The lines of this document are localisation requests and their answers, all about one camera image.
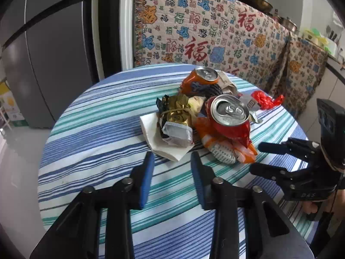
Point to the utensil holder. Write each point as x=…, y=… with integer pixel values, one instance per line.
x=333, y=35

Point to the person's right hand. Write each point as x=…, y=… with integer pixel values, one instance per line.
x=310, y=208

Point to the grey refrigerator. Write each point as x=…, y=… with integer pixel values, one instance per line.
x=54, y=59

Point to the striped tablecloth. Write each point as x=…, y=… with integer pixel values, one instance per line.
x=94, y=140

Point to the yellow carton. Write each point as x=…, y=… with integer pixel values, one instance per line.
x=12, y=105

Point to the white grey packet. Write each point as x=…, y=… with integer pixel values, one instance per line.
x=176, y=134

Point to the printed blanket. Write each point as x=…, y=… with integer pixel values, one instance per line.
x=202, y=32

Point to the red drink can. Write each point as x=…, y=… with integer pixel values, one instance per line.
x=231, y=132

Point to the cream wrapper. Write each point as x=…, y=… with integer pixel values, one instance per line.
x=196, y=104

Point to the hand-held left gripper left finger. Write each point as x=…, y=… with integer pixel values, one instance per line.
x=147, y=179

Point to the silver white wrapper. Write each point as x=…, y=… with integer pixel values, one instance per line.
x=250, y=104

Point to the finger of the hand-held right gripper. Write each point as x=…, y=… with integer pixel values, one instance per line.
x=280, y=147
x=269, y=171

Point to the white paper napkin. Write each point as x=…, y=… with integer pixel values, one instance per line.
x=151, y=133

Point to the gold foil wrapper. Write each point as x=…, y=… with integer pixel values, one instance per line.
x=178, y=108

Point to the red plastic wrapper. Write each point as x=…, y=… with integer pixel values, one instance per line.
x=262, y=98

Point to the orange white plastic bag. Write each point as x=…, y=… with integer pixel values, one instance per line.
x=215, y=147

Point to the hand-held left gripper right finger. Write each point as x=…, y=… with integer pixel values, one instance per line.
x=198, y=180

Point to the steel pot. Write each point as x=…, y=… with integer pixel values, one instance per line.
x=287, y=23

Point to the yellow green container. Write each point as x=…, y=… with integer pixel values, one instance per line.
x=314, y=36

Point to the orange drink can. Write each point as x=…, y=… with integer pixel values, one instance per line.
x=198, y=82

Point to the brown paper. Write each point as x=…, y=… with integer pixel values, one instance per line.
x=227, y=83

